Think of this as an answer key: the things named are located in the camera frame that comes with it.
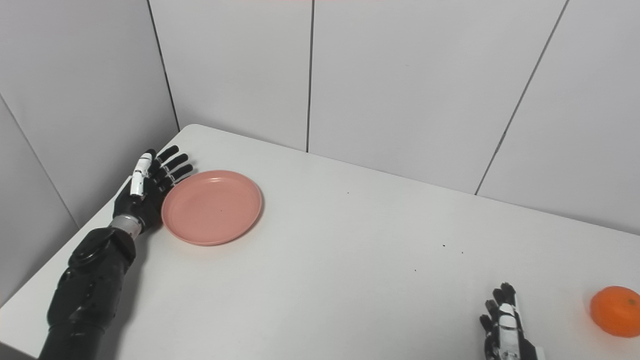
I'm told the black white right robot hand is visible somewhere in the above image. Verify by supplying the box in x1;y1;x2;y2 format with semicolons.
479;282;546;360

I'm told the orange fruit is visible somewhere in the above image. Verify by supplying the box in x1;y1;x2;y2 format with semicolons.
589;285;640;338

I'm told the pink round plate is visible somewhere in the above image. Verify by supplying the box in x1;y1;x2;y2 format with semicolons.
160;170;263;247

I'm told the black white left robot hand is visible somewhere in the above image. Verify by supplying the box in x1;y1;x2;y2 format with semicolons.
112;145;194;233

